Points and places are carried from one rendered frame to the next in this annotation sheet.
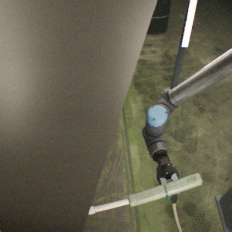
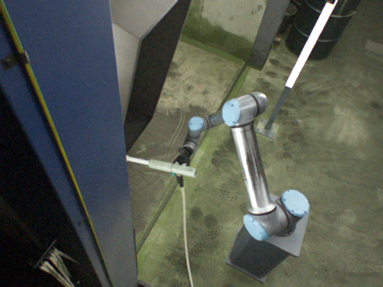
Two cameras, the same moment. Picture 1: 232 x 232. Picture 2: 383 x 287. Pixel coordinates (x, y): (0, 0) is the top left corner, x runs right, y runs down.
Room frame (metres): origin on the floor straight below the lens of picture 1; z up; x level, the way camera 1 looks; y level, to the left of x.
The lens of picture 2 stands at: (-0.53, -0.66, 2.33)
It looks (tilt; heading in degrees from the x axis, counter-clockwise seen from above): 54 degrees down; 22
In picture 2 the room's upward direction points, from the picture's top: 11 degrees clockwise
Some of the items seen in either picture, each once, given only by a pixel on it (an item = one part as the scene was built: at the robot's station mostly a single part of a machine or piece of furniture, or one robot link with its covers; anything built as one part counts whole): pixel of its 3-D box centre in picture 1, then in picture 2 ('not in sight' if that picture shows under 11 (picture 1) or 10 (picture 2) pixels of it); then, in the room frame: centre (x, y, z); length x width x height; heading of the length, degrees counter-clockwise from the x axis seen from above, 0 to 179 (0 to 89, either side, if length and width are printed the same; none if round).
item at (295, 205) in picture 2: not in sight; (289, 208); (0.46, -0.89, 0.83); 0.17 x 0.15 x 0.18; 151
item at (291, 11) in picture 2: not in sight; (281, 18); (3.35, 0.08, 0.14); 0.31 x 0.29 x 0.28; 6
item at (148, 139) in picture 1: (153, 136); (192, 138); (0.67, -0.16, 0.66); 0.12 x 0.09 x 0.10; 14
